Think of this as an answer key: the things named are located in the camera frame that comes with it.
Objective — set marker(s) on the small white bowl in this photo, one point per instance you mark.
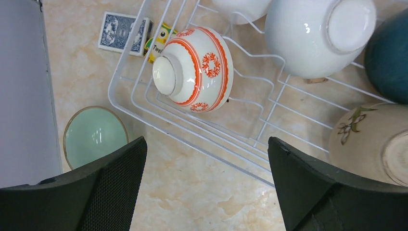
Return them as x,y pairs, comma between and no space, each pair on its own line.
241,12

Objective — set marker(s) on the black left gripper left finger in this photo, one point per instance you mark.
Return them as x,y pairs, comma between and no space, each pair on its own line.
98,196

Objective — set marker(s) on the beige flower pattern bowl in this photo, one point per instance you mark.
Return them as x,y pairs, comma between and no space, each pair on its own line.
372,141

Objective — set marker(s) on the light green celadon bowl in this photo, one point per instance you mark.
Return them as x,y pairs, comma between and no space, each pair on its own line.
92,133

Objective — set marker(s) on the blue playing card box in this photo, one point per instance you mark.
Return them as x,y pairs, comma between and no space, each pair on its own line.
116,28

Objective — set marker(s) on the small wooden block under rack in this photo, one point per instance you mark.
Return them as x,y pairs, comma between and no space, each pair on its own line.
316,80

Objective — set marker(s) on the white orange pattern bowl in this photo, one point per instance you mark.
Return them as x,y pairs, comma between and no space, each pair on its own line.
195,70

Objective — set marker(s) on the yellow owl card box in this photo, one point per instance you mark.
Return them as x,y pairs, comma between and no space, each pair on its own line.
158,44

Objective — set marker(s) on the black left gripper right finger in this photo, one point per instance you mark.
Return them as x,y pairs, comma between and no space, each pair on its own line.
316,196

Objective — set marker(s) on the large white bowl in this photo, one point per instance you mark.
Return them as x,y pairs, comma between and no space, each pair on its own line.
318,38

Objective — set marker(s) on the dark teal bowl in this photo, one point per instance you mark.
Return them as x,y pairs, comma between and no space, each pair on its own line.
386,58

